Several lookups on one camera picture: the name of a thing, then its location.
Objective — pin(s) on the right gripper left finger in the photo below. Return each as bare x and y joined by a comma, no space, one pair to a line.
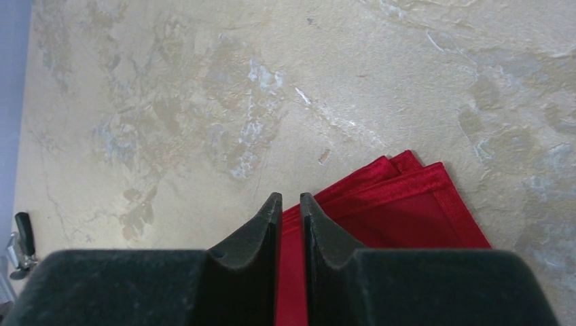
232,283

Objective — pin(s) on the red cloth napkin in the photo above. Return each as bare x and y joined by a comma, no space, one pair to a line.
391,203

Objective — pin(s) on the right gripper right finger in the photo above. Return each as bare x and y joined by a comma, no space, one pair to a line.
348,283

